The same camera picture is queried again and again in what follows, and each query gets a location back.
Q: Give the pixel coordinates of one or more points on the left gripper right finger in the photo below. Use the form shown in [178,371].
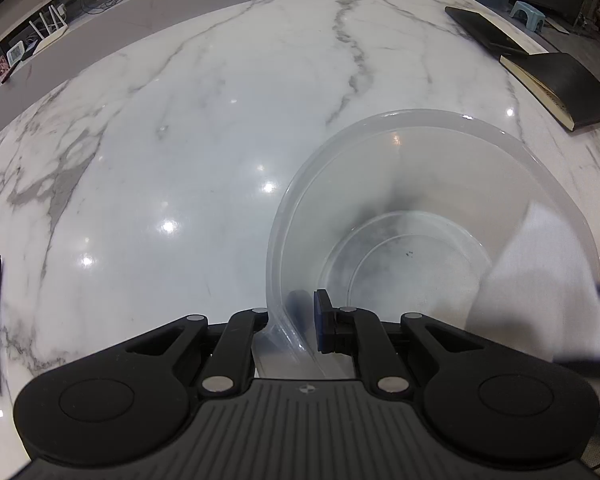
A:
[358,333]

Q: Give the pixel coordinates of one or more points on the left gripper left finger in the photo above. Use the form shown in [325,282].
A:
[230,368]

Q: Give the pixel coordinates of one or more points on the white cloth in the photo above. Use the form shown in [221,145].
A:
[540,296]

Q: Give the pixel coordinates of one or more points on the clear plastic bowl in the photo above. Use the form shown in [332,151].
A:
[402,211]

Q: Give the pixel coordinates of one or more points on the black notebook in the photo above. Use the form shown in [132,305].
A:
[565,87]

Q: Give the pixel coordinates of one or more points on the blue plastic stool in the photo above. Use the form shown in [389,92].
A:
[532,18]

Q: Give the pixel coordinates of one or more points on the black phone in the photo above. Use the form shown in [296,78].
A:
[490,36]

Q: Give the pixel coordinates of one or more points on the black remote control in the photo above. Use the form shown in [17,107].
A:
[11,71]

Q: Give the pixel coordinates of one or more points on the white wifi router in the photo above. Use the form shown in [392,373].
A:
[48,27]

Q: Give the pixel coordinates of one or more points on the white digital clock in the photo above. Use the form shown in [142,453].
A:
[15,53]

